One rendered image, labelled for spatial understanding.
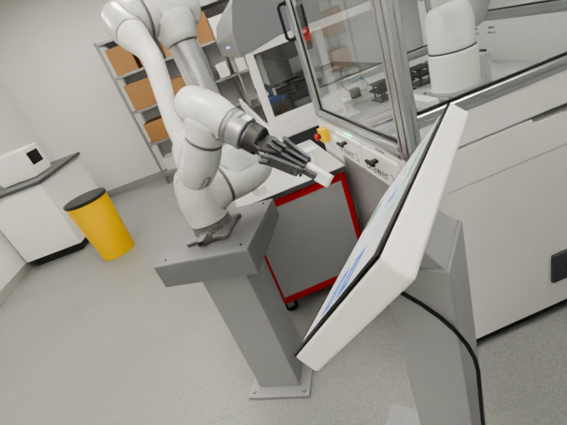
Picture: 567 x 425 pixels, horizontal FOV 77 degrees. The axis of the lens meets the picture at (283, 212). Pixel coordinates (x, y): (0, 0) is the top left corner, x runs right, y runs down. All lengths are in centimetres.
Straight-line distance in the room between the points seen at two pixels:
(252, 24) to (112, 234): 247
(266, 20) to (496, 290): 184
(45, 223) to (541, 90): 443
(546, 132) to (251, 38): 159
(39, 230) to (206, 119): 398
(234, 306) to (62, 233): 340
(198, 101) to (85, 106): 523
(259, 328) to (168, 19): 120
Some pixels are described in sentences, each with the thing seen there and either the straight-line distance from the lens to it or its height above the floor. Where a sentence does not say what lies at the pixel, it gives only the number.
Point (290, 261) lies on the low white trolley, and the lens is 197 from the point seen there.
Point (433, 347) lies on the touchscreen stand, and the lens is 80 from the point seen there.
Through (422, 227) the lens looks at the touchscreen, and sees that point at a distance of 49.
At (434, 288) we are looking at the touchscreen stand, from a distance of 68.
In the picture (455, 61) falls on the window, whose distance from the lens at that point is 123.
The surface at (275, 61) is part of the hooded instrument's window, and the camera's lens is 239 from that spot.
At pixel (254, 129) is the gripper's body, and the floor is 126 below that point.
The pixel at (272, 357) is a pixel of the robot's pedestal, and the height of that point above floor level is 22.
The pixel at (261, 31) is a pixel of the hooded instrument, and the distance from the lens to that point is 235.
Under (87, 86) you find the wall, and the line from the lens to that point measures 606.
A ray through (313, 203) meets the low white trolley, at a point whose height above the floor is 62.
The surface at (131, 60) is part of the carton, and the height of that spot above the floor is 168.
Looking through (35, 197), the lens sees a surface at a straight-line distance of 460.
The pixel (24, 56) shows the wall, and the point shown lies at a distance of 631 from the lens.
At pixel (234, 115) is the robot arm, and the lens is 90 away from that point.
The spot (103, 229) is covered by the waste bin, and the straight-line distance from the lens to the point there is 388.
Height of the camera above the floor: 145
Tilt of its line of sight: 26 degrees down
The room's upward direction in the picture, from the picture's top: 21 degrees counter-clockwise
